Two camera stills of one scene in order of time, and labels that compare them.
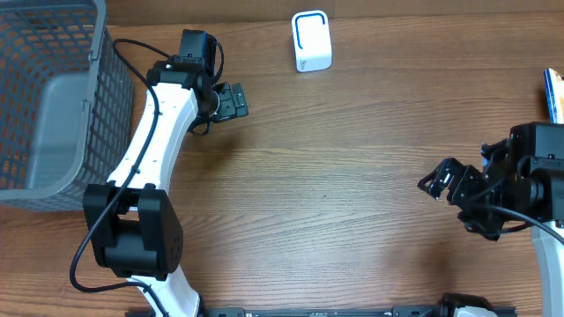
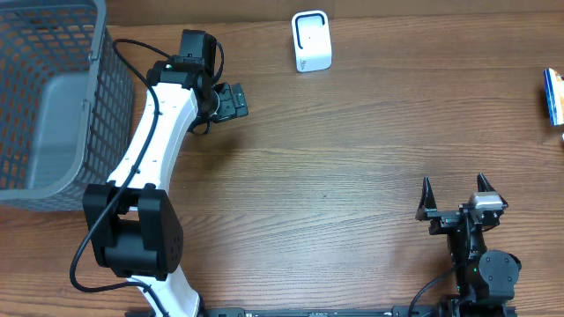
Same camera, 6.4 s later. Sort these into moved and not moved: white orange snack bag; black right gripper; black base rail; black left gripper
Moved: black right gripper
Not moved: black base rail; white orange snack bag; black left gripper
